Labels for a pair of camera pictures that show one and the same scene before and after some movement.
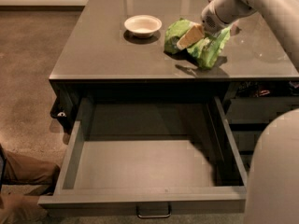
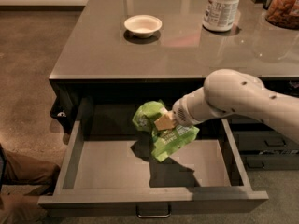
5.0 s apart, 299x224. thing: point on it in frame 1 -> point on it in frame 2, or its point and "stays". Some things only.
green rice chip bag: [206, 50] -> [164, 141]
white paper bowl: [143, 26] stays
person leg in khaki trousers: [38, 177] stays
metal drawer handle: [155, 216] stays
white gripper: [209, 20] -> [180, 112]
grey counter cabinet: [258, 80] stays
